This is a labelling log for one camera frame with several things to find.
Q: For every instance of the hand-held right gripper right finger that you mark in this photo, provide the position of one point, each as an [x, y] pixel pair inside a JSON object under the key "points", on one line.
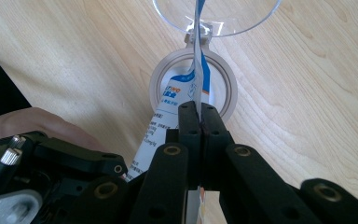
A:
{"points": [[214, 140]]}

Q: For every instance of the white and blue packet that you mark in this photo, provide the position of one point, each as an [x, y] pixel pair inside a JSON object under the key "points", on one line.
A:
{"points": [[164, 124]]}

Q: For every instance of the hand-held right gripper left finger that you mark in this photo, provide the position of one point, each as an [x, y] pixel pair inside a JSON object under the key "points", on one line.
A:
{"points": [[192, 140]]}

